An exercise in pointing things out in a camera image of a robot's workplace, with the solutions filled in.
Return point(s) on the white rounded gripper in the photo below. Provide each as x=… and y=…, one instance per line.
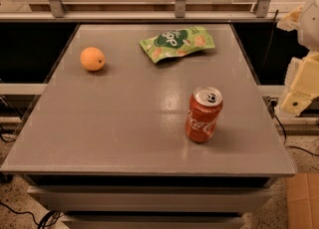
x=311, y=27

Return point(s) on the orange fruit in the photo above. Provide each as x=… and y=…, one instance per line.
x=92, y=59

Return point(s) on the green rice chip bag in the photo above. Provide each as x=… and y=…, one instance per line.
x=177, y=43

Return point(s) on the cardboard box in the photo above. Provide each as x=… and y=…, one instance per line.
x=303, y=201

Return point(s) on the lower grey cabinet drawer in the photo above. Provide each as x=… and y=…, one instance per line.
x=152, y=222

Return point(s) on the grey cabinet drawer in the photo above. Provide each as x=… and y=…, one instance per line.
x=152, y=222
x=144, y=199

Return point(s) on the red coke can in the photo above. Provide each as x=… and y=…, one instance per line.
x=205, y=105

